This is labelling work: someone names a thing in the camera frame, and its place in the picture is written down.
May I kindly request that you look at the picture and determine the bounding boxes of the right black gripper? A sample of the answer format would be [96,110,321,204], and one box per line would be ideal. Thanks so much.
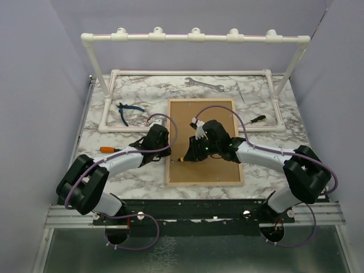
[185,133,221,162]

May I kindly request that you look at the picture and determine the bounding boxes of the white picture frame with photo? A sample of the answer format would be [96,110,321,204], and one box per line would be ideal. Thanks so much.
[166,98,244,186]

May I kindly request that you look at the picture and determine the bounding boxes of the yellow black handled screwdriver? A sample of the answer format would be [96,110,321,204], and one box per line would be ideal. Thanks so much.
[247,115,266,124]

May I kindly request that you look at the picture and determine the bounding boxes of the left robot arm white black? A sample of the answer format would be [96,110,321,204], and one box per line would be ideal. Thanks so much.
[56,124,171,225]

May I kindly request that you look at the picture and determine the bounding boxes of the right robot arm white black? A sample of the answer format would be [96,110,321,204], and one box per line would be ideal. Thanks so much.
[179,119,332,222]

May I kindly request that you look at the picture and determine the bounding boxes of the white PVC pipe rack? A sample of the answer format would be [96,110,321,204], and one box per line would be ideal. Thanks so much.
[81,27,311,133]

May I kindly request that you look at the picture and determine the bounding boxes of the silver open-end wrench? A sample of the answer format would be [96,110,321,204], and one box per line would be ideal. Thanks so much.
[185,77,224,92]

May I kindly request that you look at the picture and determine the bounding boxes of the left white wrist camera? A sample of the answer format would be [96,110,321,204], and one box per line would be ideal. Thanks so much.
[147,117,165,129]

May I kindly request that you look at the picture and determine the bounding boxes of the blue handled pliers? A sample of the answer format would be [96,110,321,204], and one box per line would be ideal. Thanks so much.
[115,102,145,127]

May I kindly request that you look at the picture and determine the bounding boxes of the orange handled screwdriver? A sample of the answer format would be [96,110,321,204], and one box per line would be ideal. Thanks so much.
[100,146,120,154]

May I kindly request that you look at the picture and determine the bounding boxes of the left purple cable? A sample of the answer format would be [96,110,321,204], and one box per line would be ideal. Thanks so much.
[64,113,179,251]

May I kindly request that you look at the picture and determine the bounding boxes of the purple cable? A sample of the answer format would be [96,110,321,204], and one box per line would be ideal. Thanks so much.
[195,105,339,249]
[64,113,179,251]

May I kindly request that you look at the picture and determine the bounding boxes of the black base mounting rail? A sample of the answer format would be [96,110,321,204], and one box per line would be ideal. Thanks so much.
[93,199,295,237]

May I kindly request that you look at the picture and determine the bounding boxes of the aluminium extrusion rail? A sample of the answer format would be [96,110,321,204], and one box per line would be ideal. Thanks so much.
[45,203,99,228]

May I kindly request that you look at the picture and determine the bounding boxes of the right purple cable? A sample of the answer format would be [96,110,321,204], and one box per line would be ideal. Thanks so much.
[195,105,339,249]

